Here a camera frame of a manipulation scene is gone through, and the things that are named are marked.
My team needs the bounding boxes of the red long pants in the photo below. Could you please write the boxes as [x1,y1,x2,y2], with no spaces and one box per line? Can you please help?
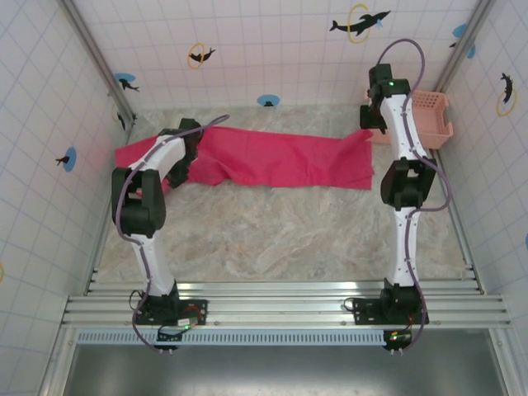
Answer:
[114,126,375,194]

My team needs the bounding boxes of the pink plastic basket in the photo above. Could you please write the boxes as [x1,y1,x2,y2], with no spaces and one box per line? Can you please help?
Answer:
[365,88,455,150]

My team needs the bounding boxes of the blue oval shark sticker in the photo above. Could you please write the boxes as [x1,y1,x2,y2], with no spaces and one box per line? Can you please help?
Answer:
[114,72,140,93]

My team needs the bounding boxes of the blue circle black animal sticker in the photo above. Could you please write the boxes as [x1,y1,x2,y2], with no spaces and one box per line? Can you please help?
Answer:
[54,147,78,172]

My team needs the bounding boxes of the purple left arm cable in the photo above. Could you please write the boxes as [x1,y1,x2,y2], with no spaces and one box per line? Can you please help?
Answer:
[113,114,231,351]

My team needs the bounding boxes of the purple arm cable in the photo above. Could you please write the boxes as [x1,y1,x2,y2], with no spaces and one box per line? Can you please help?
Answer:
[379,38,451,352]
[113,114,231,351]

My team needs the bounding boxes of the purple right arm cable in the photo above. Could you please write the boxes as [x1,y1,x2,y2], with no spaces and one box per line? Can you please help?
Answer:
[379,38,451,352]

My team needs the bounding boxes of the dolphin yellow ring large sticker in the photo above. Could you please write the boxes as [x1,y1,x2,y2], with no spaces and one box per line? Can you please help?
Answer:
[347,3,393,45]

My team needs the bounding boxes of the black animal yellow ring sticker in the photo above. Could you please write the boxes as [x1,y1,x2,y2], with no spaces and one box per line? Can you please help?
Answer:
[111,102,127,132]

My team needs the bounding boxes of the left aluminium side rail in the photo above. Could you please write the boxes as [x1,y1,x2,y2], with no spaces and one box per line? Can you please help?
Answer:
[83,121,135,296]

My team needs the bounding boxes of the aluminium side rail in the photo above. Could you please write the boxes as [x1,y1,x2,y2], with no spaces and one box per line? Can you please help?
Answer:
[430,147,484,295]
[83,121,135,296]

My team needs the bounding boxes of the dolphin yellow ring small sticker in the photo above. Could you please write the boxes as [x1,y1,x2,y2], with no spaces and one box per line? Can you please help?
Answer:
[187,41,217,69]

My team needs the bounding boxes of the right aluminium corner post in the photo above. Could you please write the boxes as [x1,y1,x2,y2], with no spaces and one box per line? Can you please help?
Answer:
[436,0,498,94]

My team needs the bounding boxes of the aluminium corner post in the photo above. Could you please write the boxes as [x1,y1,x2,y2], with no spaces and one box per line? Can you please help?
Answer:
[436,0,498,94]
[59,0,138,127]

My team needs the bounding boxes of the left aluminium corner post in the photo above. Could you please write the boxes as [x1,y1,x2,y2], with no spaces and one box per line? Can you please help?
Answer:
[59,0,138,127]

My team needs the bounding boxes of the seahorse yellow ring sticker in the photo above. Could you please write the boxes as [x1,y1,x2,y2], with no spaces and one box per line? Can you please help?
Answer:
[496,72,519,118]

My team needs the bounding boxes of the right aluminium side rail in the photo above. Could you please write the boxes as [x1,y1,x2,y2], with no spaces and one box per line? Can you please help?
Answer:
[430,147,484,295]

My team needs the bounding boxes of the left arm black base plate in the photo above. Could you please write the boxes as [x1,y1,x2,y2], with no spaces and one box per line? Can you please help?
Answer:
[134,297,210,328]

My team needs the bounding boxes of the aluminium front rail beam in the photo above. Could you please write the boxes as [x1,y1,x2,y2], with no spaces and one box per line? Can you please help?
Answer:
[60,281,513,330]

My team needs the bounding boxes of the white slotted cable duct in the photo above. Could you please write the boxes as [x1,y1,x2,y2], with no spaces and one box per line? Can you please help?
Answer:
[76,329,391,347]

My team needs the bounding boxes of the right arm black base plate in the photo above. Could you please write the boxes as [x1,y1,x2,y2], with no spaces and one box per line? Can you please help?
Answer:
[351,296,431,326]

